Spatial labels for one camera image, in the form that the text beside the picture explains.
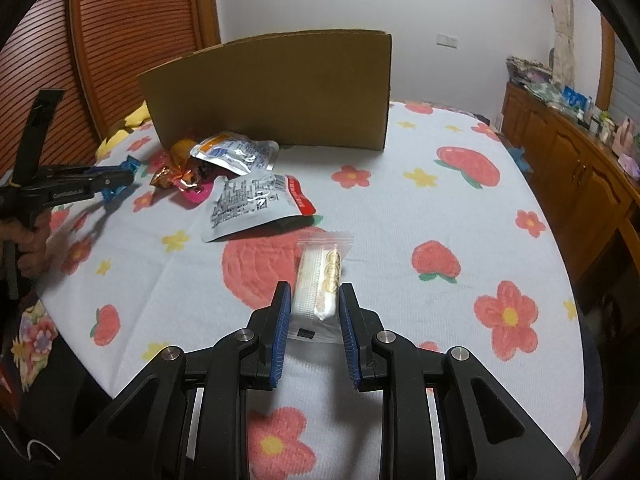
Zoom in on blue foil candy packet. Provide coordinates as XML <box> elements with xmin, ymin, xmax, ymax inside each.
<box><xmin>88</xmin><ymin>156</ymin><xmax>141</xmax><ymax>205</ymax></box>

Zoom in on orange snack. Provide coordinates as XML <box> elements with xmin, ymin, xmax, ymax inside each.
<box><xmin>151</xmin><ymin>139</ymin><xmax>210</xmax><ymax>191</ymax></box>

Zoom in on red white snack pouch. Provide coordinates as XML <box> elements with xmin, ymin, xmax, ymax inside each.
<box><xmin>201</xmin><ymin>169</ymin><xmax>316</xmax><ymax>243</ymax></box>

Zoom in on clear cracker pack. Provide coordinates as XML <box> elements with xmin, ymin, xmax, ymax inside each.
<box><xmin>288</xmin><ymin>232</ymin><xmax>352</xmax><ymax>344</ymax></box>

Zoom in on person's left hand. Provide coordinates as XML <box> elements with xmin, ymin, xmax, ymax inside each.
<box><xmin>1</xmin><ymin>209</ymin><xmax>51</xmax><ymax>278</ymax></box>

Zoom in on pink snack packet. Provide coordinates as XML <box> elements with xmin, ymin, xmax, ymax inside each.
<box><xmin>180</xmin><ymin>176</ymin><xmax>228</xmax><ymax>207</ymax></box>

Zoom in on floral pillow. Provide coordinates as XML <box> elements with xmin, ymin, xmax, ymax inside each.
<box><xmin>11</xmin><ymin>300</ymin><xmax>58</xmax><ymax>392</ymax></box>

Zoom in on orange white snack pouch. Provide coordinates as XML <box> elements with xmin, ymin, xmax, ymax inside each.
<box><xmin>190</xmin><ymin>132</ymin><xmax>280</xmax><ymax>176</ymax></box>

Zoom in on wooden louvered closet door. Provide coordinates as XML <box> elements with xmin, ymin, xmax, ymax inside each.
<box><xmin>1</xmin><ymin>0</ymin><xmax>220</xmax><ymax>171</ymax></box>

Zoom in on white floral strawberry bedspread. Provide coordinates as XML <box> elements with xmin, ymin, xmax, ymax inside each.
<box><xmin>12</xmin><ymin>102</ymin><xmax>585</xmax><ymax>479</ymax></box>

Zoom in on brown cardboard box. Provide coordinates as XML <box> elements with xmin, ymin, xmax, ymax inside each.
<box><xmin>138</xmin><ymin>29</ymin><xmax>392</xmax><ymax>151</ymax></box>

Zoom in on wooden dresser cabinet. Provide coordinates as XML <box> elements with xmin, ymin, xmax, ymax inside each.
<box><xmin>502</xmin><ymin>82</ymin><xmax>639</xmax><ymax>311</ymax></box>

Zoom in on pink kettle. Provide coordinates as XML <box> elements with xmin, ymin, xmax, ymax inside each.
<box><xmin>612</xmin><ymin>117</ymin><xmax>634</xmax><ymax>156</ymax></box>

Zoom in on folded cloth pile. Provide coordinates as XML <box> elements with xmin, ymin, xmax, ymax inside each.
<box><xmin>506</xmin><ymin>55</ymin><xmax>552</xmax><ymax>88</ymax></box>

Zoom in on white wall switch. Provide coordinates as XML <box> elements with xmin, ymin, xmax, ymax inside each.
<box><xmin>436</xmin><ymin>34</ymin><xmax>458</xmax><ymax>49</ymax></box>

